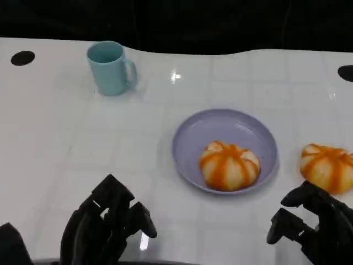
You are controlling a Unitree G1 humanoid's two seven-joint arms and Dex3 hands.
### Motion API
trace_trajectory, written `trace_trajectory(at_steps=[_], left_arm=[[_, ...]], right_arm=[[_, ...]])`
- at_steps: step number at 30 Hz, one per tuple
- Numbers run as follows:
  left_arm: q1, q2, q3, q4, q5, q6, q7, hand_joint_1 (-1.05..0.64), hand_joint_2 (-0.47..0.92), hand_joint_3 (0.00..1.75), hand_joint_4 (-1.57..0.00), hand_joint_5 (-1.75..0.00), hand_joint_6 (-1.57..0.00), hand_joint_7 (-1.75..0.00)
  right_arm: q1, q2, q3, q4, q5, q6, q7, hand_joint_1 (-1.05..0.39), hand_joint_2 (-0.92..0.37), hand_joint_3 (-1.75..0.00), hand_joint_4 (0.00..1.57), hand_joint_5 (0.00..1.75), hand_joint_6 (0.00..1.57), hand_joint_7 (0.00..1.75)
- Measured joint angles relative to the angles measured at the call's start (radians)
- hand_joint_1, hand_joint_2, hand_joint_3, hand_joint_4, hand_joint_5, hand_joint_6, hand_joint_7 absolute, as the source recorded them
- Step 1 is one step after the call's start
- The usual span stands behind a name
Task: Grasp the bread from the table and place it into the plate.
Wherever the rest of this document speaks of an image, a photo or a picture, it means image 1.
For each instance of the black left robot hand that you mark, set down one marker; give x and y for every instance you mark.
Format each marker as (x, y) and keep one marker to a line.
(93, 232)

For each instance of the lilac plate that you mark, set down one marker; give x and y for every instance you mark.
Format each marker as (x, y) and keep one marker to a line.
(193, 132)

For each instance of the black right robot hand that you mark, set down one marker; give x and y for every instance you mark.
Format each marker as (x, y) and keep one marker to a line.
(328, 223)

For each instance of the orange and white bread roll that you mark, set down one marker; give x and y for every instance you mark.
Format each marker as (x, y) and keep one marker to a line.
(230, 168)
(328, 168)

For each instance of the pale green mug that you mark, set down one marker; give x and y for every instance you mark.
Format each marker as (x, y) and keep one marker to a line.
(108, 71)

